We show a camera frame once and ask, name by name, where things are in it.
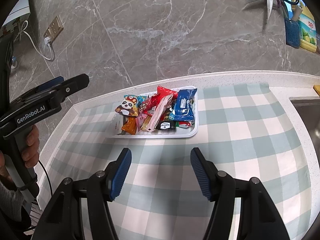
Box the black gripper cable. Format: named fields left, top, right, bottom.
left=37, top=160, right=53, bottom=200

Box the white handled knife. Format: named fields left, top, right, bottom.
left=292, top=5, right=303, bottom=22

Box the red snack packet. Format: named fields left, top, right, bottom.
left=142, top=85, right=178, bottom=113

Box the blue panda snack packet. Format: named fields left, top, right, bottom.
left=114, top=94, right=140, bottom=117

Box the black snack packet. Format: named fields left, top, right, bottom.
left=155, top=121, right=175, bottom=131

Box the person's left hand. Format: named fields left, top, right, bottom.
left=0, top=124, right=40, bottom=183

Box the white plug cable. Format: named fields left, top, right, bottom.
left=14, top=21, right=55, bottom=61

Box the white plastic tray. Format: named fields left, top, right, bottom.
left=107, top=85, right=199, bottom=139

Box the yellow dish soap bottle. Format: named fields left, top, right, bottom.
left=299, top=0, right=318, bottom=53

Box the white water heater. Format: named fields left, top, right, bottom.
left=0, top=0, right=32, bottom=38

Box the blue utensil holder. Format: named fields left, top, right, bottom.
left=284, top=19, right=302, bottom=48

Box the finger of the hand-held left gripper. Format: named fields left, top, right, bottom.
left=49, top=74, right=90, bottom=108
left=15, top=76, right=65, bottom=103

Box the stainless steel sink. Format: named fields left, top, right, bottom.
left=289, top=96, right=320, bottom=153

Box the beige wall socket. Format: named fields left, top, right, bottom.
left=43, top=14, right=63, bottom=38

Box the dark blue cake packet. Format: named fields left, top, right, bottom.
left=169, top=88, right=197, bottom=122

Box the orange snack packet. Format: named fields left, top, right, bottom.
left=121, top=117, right=138, bottom=135

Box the pale pink snack packet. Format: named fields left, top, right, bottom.
left=147, top=95, right=174, bottom=132

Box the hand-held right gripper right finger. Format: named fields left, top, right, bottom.
left=190, top=147, right=290, bottom=240

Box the person's left forearm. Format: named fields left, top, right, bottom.
left=0, top=180, right=25, bottom=223

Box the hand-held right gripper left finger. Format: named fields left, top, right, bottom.
left=31, top=148, right=132, bottom=240

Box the green white checkered tablecloth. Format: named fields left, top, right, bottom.
left=37, top=81, right=313, bottom=240

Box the steel scissors purple handle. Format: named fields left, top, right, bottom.
left=244, top=0, right=283, bottom=25

